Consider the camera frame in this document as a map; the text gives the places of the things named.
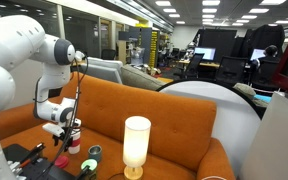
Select black partition screen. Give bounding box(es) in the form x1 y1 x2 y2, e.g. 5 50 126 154
197 28 238 63

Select orange fabric sofa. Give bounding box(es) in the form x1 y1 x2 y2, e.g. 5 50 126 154
0 71 237 180

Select yellow shelving rack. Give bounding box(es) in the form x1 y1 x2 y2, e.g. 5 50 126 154
148 29 160 69

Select white round board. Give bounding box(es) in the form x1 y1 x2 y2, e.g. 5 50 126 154
156 79 262 178

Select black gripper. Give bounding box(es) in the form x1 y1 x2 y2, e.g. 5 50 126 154
52 127 74 153

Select lit small computer monitor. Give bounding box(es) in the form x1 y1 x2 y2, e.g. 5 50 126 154
249 48 268 62

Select black curtain booth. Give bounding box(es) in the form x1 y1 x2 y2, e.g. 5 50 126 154
242 23 287 58

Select blue grey cushion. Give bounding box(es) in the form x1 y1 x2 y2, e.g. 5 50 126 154
80 63 123 85

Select black mesh office chair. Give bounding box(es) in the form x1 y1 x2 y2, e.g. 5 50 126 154
215 55 248 86

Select blue grey cabinet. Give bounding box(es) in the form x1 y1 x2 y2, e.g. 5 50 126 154
128 26 153 66

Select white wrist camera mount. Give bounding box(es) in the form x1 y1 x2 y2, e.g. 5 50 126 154
41 122 66 138

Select white cushion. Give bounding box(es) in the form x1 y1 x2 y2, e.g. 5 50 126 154
84 57 124 73

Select aluminium extrusion rails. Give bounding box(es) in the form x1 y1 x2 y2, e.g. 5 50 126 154
7 159 28 180

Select small grey teal cup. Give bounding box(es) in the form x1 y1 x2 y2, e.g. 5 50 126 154
88 144 104 164

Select jar with green lid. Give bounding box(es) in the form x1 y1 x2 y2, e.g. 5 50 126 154
80 158 99 180

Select white cabinet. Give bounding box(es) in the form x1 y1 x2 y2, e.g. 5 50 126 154
9 59 42 108

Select black orange bar clamp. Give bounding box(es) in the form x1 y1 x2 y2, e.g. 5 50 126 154
18 142 47 168
73 165 92 180

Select white cord loop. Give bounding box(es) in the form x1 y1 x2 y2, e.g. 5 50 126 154
200 175 229 180

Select red cup lid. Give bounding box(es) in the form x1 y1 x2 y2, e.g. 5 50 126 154
53 155 71 170

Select grey fabric sofa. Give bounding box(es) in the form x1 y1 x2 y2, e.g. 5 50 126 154
120 64 167 92

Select white flat panel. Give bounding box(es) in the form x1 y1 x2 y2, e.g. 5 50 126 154
239 91 288 180

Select white table lamp wooden base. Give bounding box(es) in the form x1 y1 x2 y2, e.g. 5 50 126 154
122 115 152 180

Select seated person dark hair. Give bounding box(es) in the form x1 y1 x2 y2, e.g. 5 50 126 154
263 44 282 63

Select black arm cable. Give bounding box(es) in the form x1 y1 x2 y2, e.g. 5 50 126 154
33 54 89 180

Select red framed monitor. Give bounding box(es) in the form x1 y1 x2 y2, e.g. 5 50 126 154
272 20 288 98

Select lit wide computer monitor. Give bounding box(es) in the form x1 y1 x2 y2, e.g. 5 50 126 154
193 46 217 62

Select white pipe shaped object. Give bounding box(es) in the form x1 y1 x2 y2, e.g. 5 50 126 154
73 49 87 63

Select red white striped cup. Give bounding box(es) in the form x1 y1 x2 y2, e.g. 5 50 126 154
67 118 83 155

